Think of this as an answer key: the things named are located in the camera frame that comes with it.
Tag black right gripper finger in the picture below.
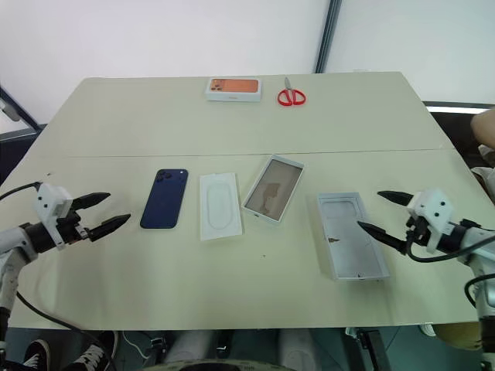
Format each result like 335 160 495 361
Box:
377 190 412 208
356 220 408 254

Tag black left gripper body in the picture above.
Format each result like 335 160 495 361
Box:
53 209 93 246

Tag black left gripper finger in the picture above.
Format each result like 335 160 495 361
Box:
74 191 111 212
89 213 132 243

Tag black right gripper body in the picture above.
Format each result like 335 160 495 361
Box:
405 213 430 249

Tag dark blue smartphone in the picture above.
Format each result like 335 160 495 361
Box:
139 168 190 231

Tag white moulded insert tray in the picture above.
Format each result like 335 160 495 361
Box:
199 172 244 243

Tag white box with orange phone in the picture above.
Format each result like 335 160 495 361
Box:
203 77 265 104

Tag bystander light patterned clothing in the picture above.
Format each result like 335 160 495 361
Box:
470 144 495 191

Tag black side table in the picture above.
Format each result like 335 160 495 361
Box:
422 100 495 171

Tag black table leg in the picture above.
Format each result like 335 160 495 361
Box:
353 328 392 371

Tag black white sneaker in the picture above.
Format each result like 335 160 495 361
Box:
22 339 52 371
71 331 119 371

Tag white rounded robot leg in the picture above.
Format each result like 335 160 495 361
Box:
165 329 218 365
277 329 315 365

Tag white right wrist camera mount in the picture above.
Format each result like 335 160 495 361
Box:
405 188 454 254

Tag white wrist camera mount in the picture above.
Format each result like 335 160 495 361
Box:
405 188 454 254
32 182 73 250

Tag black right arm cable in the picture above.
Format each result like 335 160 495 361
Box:
405 220 495 310

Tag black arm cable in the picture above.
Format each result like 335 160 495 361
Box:
405 220 495 310
0 181 42 202

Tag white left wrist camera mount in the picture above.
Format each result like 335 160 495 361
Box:
32 182 73 250

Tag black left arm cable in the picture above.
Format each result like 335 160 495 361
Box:
0 181 42 202

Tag thick black trailing cable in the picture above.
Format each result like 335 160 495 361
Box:
15 289 119 349

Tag dark metal frame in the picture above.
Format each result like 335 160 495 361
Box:
0 82 48 155

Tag thin white cable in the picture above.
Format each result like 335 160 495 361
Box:
122 330 154 360

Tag red handled scissors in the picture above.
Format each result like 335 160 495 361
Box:
276 77 308 107

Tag grey metal post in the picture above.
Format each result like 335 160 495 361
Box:
313 0 343 74

